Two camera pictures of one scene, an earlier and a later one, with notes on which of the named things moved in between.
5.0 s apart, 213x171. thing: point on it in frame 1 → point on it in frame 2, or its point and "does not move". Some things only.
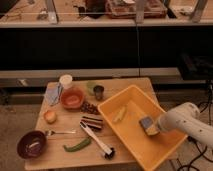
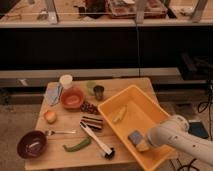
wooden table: [77, 134] does not move
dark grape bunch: [87, 107] does not move
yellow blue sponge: [148, 126] → [136, 139]
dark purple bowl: [31, 144] does not move
